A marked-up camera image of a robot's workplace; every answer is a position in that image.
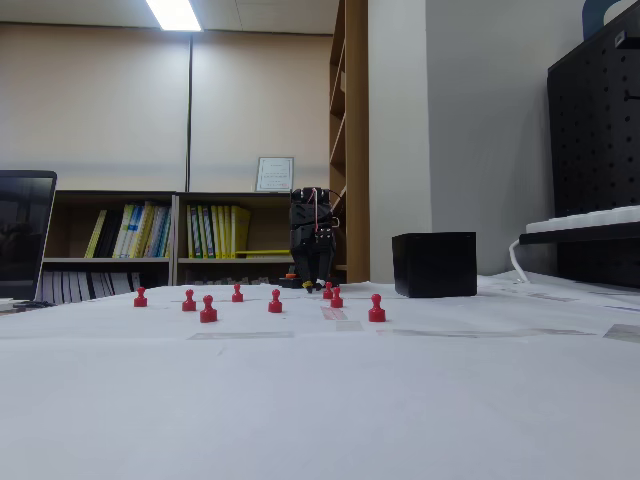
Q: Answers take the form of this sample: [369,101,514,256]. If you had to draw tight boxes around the yellow binder with label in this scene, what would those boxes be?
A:
[198,204,212,260]
[186,204,202,260]

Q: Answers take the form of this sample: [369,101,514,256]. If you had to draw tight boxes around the white power cable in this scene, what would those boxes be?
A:
[508,238,531,285]

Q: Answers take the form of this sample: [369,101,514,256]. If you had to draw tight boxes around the black wall conduit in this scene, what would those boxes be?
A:
[185,34,195,193]

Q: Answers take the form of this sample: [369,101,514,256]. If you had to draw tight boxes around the black pegboard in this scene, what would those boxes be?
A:
[546,4,640,290]

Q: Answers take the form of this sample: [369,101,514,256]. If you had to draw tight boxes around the tall wooden bookshelf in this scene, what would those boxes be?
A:
[328,0,370,284]

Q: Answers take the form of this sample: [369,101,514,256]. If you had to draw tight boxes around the slim yellow ring binder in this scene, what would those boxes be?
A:
[209,204,223,260]
[219,204,234,260]

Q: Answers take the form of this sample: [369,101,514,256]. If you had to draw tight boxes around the ceiling light panel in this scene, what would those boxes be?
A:
[144,0,204,33]

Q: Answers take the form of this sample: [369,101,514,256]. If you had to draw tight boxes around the black box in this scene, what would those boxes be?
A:
[391,231,478,299]

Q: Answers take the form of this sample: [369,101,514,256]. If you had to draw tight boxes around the low wooden bookshelf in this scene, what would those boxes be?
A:
[173,191,301,287]
[42,189,179,304]

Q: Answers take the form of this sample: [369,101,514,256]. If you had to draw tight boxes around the black pegboard shelf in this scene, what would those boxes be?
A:
[518,222,640,246]

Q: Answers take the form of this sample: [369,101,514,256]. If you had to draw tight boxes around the thin yellow book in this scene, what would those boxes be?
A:
[84,209,108,260]

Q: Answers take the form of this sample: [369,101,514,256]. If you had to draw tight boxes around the white paper table cover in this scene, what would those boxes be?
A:
[0,272,640,480]

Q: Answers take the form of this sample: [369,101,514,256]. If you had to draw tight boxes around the blue grey object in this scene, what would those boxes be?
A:
[582,0,624,41]

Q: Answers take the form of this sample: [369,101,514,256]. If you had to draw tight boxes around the black laptop screen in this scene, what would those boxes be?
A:
[0,170,58,303]

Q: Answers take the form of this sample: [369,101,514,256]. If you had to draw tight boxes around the framed white certificate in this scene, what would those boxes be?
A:
[255,156,295,193]

